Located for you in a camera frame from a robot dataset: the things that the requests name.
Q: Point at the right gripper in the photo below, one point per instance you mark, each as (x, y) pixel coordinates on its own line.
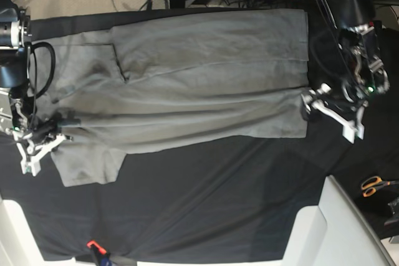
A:
(30, 131)

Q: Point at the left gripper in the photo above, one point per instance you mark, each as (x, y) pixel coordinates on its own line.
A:
(350, 62)

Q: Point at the grey T-shirt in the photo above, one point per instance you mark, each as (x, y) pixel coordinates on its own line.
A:
(173, 82)

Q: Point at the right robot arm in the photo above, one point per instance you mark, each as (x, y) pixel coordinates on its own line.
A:
(27, 73)

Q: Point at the orange black clamp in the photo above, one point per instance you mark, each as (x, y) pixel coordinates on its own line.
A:
(100, 256)

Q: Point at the orange handled scissors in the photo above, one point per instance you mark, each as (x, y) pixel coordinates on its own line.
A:
(375, 183)

